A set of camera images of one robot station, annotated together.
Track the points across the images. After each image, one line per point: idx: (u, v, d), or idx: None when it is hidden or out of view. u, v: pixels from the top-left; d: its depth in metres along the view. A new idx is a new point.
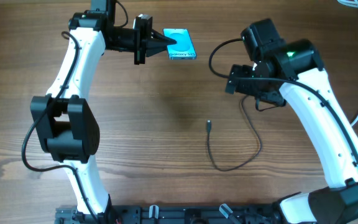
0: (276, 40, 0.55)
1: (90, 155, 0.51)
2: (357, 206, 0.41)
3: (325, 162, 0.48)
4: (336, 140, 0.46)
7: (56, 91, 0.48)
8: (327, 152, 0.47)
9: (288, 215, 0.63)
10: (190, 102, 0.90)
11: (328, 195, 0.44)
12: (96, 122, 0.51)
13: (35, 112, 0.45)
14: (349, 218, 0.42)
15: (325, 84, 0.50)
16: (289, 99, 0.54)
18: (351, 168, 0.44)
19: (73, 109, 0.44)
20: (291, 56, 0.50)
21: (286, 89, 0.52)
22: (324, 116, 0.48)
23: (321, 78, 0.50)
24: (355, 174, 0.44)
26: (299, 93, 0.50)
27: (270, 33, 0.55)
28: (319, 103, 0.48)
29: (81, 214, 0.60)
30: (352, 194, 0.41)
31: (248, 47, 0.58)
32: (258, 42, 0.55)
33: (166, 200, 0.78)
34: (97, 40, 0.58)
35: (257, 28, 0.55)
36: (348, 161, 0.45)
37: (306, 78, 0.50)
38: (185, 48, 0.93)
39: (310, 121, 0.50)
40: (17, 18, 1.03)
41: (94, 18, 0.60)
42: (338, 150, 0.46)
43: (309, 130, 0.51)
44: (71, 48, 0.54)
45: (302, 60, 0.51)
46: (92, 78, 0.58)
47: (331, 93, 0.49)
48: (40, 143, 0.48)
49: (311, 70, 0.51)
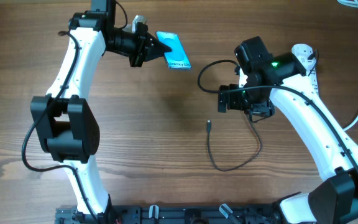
0: (265, 55, 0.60)
1: (90, 155, 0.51)
2: (349, 196, 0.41)
3: (317, 158, 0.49)
4: (322, 134, 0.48)
7: (56, 91, 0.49)
8: (316, 147, 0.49)
9: (288, 214, 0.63)
10: (190, 102, 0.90)
11: (322, 188, 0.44)
12: (96, 122, 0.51)
13: (34, 112, 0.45)
14: (344, 208, 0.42)
15: (308, 87, 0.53)
16: (278, 103, 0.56)
18: (339, 158, 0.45)
19: (73, 109, 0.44)
20: (275, 66, 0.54)
21: (274, 94, 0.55)
22: (310, 114, 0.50)
23: (304, 82, 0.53)
24: (344, 164, 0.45)
26: (284, 94, 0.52)
27: (259, 49, 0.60)
28: (304, 102, 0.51)
29: (81, 214, 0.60)
30: (344, 183, 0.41)
31: (241, 63, 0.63)
32: (249, 56, 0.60)
33: (166, 200, 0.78)
34: (97, 40, 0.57)
35: (248, 45, 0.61)
36: (336, 151, 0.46)
37: (291, 83, 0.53)
38: (179, 57, 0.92)
39: (298, 120, 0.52)
40: (16, 18, 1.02)
41: (94, 18, 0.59)
42: (325, 143, 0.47)
43: (298, 129, 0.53)
44: (71, 48, 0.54)
45: (287, 69, 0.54)
46: (92, 78, 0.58)
47: (315, 94, 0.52)
48: (41, 143, 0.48)
49: (294, 76, 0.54)
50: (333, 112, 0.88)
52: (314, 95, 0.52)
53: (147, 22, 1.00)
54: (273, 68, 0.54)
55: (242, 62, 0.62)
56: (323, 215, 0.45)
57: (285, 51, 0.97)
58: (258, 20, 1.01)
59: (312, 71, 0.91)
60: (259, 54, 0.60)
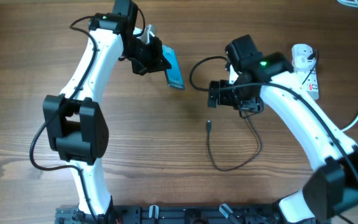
0: (254, 53, 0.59)
1: (96, 158, 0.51)
2: (340, 184, 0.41)
3: (308, 150, 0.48)
4: (311, 126, 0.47)
7: (69, 91, 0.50)
8: (306, 139, 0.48)
9: (288, 214, 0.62)
10: (189, 102, 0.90)
11: (314, 180, 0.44)
12: (106, 126, 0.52)
13: (46, 110, 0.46)
14: (335, 198, 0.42)
15: (296, 83, 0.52)
16: (267, 100, 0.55)
18: (329, 148, 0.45)
19: (86, 112, 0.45)
20: (265, 66, 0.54)
21: (263, 92, 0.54)
22: (299, 107, 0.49)
23: (292, 79, 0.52)
24: (333, 153, 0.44)
26: (273, 91, 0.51)
27: (248, 47, 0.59)
28: (292, 97, 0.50)
29: (82, 214, 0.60)
30: (334, 172, 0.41)
31: (232, 62, 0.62)
32: (239, 55, 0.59)
33: (167, 200, 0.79)
34: (116, 43, 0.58)
35: (237, 45, 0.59)
36: (325, 142, 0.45)
37: (279, 80, 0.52)
38: (176, 76, 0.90)
39: (286, 114, 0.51)
40: (15, 18, 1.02)
41: (115, 20, 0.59)
42: (314, 134, 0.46)
43: (288, 122, 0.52)
44: (89, 50, 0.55)
45: (275, 67, 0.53)
46: (108, 81, 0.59)
47: (303, 89, 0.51)
48: (50, 142, 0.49)
49: (282, 73, 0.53)
50: (332, 112, 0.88)
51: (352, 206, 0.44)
52: (302, 90, 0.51)
53: (147, 22, 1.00)
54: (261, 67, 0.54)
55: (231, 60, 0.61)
56: (317, 208, 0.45)
57: (285, 51, 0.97)
58: (258, 20, 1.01)
59: (312, 71, 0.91)
60: (249, 53, 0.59)
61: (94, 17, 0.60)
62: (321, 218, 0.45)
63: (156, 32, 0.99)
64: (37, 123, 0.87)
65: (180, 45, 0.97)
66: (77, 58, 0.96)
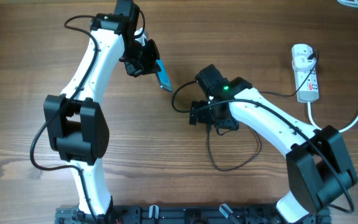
0: (220, 81, 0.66)
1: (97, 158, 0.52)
2: (311, 167, 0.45)
3: (279, 145, 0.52)
4: (272, 124, 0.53)
7: (70, 91, 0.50)
8: (273, 137, 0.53)
9: (286, 214, 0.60)
10: (183, 101, 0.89)
11: (290, 170, 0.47)
12: (106, 126, 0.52)
13: (47, 111, 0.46)
14: (313, 181, 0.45)
15: (255, 94, 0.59)
16: (237, 117, 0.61)
18: (292, 137, 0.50)
19: (87, 112, 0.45)
20: (227, 89, 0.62)
21: (232, 110, 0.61)
22: (261, 113, 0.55)
23: (252, 92, 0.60)
24: (296, 140, 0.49)
26: (236, 104, 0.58)
27: (214, 76, 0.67)
28: (254, 106, 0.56)
29: (82, 214, 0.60)
30: (302, 157, 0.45)
31: (202, 89, 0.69)
32: (207, 83, 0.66)
33: (166, 200, 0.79)
34: (117, 43, 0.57)
35: (202, 74, 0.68)
36: (288, 134, 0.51)
37: (242, 95, 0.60)
38: (165, 79, 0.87)
39: (254, 122, 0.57)
40: (15, 18, 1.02)
41: (116, 20, 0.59)
42: (278, 129, 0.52)
43: (260, 130, 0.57)
44: (91, 50, 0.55)
45: (237, 90, 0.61)
46: (109, 80, 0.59)
47: (263, 98, 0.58)
48: (50, 142, 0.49)
49: (243, 91, 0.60)
50: (332, 112, 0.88)
51: (336, 191, 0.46)
52: (261, 99, 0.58)
53: (147, 22, 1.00)
54: (226, 92, 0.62)
55: (202, 87, 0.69)
56: (306, 200, 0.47)
57: (285, 51, 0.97)
58: (258, 20, 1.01)
59: (312, 71, 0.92)
60: (216, 80, 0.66)
61: (96, 17, 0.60)
62: (311, 211, 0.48)
63: (157, 32, 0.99)
64: (37, 123, 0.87)
65: (180, 45, 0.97)
66: (78, 58, 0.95)
